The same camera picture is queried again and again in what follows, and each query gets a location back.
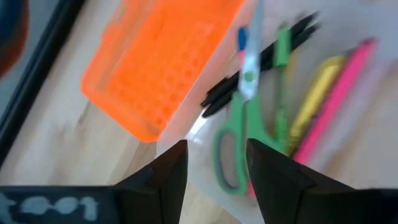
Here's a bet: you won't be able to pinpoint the pink highlighter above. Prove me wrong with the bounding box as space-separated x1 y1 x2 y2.
292 37 379 165

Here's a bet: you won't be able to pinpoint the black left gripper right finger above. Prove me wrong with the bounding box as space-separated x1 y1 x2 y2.
246 138 398 224

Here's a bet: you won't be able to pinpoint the black pen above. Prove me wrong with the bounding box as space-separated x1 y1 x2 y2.
201 23 321 119
200 11 320 108

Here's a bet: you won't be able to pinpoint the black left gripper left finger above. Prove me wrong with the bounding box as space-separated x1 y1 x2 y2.
113 139 189 224

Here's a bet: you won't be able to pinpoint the clear plastic supply box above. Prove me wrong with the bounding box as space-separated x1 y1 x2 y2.
155 0 398 224

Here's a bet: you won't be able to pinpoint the green handled scissors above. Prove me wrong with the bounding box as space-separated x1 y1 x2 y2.
212 0 292 196

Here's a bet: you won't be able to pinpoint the orange plastic box lid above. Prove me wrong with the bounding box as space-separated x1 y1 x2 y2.
80 0 248 144

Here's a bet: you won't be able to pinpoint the green pen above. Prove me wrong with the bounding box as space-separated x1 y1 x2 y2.
272 27 294 150

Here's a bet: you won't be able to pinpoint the black metal table frame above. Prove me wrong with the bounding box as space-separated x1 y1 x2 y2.
0 0 86 167

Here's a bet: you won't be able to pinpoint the yellow pen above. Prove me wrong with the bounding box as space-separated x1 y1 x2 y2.
286 55 346 156

